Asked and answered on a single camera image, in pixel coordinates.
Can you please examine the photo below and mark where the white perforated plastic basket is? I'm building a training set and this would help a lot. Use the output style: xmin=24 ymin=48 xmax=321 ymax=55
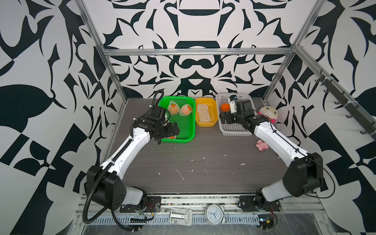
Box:
xmin=215 ymin=93 xmax=255 ymax=137

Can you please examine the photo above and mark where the orange being unwrapped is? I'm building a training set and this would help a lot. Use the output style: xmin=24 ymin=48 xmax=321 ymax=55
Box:
xmin=220 ymin=103 xmax=231 ymax=112

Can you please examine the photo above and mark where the white foam net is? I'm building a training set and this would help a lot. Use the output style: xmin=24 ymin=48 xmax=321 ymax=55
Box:
xmin=196 ymin=103 xmax=209 ymax=113
xmin=199 ymin=112 xmax=212 ymax=123

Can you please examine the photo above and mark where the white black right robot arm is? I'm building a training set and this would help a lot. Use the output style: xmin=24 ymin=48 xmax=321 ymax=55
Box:
xmin=219 ymin=96 xmax=328 ymax=210

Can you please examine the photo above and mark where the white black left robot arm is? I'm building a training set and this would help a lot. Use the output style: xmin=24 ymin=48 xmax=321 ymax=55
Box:
xmin=82 ymin=96 xmax=180 ymax=232

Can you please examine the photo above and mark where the green plastic basket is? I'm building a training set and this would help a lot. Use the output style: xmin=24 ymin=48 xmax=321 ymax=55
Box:
xmin=159 ymin=96 xmax=196 ymax=144

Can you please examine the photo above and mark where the pink white plush doll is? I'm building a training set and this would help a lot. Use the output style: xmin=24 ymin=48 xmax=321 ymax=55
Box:
xmin=258 ymin=106 xmax=279 ymax=123

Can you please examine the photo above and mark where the small pink pig toy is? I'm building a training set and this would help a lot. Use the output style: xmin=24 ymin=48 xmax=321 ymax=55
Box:
xmin=256 ymin=140 xmax=269 ymax=151

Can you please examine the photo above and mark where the yellow plastic tub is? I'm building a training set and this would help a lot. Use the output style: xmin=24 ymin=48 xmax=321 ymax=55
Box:
xmin=195 ymin=98 xmax=218 ymax=127

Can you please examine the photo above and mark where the white rectangular device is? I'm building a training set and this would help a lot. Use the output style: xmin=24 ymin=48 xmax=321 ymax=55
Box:
xmin=169 ymin=208 xmax=193 ymax=226

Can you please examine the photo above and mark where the white analog clock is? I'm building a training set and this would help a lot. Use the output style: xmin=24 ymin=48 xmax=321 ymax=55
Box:
xmin=204 ymin=204 xmax=225 ymax=226

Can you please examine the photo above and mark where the small circuit board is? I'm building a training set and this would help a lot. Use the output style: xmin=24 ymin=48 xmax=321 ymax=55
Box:
xmin=257 ymin=215 xmax=276 ymax=231

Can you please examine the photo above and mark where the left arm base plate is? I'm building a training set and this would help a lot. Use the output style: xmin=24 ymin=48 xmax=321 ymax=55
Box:
xmin=119 ymin=196 xmax=162 ymax=213

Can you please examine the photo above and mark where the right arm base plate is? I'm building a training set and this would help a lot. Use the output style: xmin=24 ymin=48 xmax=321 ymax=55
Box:
xmin=237 ymin=194 xmax=280 ymax=212

